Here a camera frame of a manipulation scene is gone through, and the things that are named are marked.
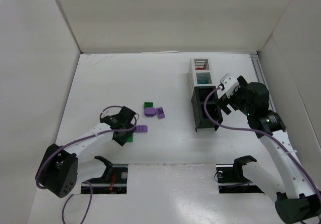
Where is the purple square lego brick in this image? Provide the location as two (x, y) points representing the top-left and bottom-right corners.
(156, 107), (165, 119)

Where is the dark green studded lego brick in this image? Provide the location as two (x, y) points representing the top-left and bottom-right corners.
(144, 102), (153, 108)

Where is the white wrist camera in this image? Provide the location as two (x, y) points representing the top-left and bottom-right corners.
(220, 73), (239, 98)
(100, 107), (117, 118)

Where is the aluminium rail at table edge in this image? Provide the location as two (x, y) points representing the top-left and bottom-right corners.
(250, 54), (268, 87)

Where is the green sloped lego brick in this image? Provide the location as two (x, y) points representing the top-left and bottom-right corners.
(127, 133), (133, 143)

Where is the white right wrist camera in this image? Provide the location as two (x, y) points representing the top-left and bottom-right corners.
(220, 73), (239, 98)

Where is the purple oval lego piece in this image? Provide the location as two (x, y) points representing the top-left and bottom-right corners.
(144, 107), (156, 117)

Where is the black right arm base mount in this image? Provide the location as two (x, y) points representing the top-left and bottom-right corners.
(214, 164), (263, 194)

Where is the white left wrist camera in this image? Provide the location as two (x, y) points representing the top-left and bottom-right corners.
(100, 107), (117, 118)

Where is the white double-bin container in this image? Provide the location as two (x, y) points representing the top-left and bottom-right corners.
(188, 58), (215, 95)

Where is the black double-bin container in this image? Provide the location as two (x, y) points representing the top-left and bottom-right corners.
(191, 85), (223, 132)

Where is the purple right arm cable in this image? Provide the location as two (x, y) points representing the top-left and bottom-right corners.
(203, 87), (321, 209)

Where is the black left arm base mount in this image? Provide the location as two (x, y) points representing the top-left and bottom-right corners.
(80, 156), (128, 194)

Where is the purple rounded lego brick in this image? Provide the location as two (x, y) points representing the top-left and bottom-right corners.
(135, 125), (148, 133)

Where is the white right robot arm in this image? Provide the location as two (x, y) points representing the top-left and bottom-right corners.
(217, 74), (320, 223)

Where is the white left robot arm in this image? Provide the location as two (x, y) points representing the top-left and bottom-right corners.
(35, 106), (138, 198)

